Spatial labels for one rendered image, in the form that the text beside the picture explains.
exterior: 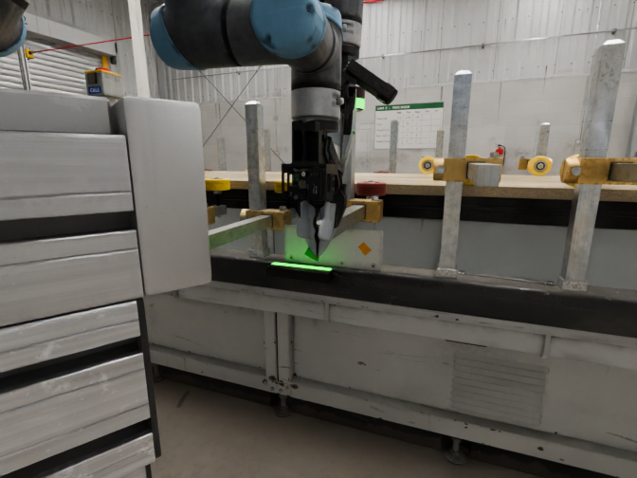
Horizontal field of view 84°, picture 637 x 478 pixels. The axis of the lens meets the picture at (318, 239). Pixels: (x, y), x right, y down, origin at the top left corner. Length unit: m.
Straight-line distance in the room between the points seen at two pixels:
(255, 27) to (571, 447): 1.31
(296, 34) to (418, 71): 7.88
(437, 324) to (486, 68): 7.45
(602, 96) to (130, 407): 0.86
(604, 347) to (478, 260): 0.34
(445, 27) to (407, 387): 7.67
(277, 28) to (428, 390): 1.14
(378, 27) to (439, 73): 1.63
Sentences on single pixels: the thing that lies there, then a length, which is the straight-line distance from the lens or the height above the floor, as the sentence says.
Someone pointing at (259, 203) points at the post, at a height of 0.85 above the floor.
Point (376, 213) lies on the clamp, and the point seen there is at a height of 0.84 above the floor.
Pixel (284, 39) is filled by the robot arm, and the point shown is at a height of 1.09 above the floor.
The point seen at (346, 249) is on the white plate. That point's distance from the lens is 0.89.
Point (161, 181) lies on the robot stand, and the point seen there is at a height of 0.96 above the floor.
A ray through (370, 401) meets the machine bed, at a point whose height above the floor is 0.16.
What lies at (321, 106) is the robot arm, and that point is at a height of 1.04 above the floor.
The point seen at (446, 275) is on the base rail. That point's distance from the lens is 0.87.
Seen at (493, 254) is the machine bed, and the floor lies 0.71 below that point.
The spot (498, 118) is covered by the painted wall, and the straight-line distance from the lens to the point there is 8.06.
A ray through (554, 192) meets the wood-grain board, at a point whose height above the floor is 0.89.
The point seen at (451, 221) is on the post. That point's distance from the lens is 0.85.
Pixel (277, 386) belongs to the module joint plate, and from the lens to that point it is 1.45.
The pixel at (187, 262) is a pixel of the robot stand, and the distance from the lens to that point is 0.19.
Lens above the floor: 0.97
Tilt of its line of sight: 13 degrees down
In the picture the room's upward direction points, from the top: straight up
